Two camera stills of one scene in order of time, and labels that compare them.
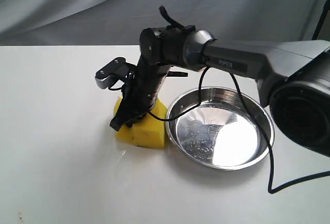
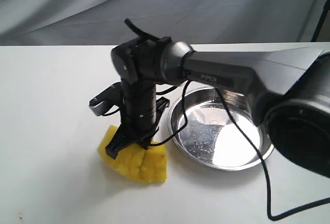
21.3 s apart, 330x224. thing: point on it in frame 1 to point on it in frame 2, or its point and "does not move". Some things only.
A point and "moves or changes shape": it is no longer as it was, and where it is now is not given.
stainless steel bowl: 221,133 does not move
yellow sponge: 147,130 moves or changes shape
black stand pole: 321,20 does not move
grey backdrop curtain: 65,11 does not move
